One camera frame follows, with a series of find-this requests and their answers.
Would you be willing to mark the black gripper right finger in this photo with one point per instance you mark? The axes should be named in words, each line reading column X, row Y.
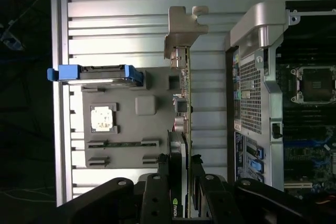
column 218, row 200

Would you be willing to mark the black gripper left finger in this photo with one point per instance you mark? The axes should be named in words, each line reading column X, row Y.
column 156, row 200

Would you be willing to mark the black printed label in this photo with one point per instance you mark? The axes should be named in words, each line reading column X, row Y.
column 239, row 155

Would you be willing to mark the grey plastic parts rack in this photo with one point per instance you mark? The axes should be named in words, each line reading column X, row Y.
column 126, row 129

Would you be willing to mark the white expansion slot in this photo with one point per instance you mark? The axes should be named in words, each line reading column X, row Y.
column 296, row 185

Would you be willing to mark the black chassis latch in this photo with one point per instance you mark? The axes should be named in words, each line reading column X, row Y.
column 277, row 130

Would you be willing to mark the silver CPU chip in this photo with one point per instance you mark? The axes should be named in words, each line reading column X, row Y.
column 102, row 118

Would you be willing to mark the green motherboard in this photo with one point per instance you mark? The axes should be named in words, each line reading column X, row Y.
column 309, row 161

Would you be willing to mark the grey metal PC case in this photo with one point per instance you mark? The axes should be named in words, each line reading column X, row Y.
column 273, row 98

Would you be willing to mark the blue expansion slot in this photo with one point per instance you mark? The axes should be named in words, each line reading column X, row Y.
column 319, row 142

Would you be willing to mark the metal CPU socket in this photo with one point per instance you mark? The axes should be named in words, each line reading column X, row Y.
column 312, row 85

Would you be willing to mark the hard disk blue carrier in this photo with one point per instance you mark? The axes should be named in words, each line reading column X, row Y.
column 68, row 73

